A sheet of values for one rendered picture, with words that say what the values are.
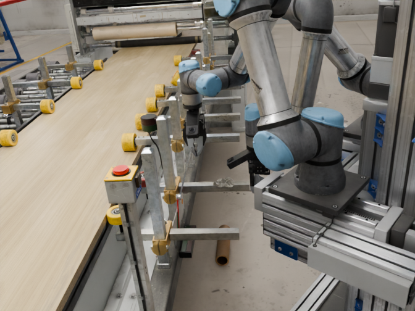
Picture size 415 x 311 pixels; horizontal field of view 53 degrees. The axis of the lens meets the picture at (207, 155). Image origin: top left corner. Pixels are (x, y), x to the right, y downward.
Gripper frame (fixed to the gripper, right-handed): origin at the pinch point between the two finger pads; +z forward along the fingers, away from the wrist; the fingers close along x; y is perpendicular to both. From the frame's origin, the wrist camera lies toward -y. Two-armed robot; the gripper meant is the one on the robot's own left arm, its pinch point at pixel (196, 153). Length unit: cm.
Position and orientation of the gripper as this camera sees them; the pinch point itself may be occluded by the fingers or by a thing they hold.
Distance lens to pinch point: 160.7
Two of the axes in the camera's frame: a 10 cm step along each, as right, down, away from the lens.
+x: -9.9, 0.3, 1.1
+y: 0.8, -4.5, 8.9
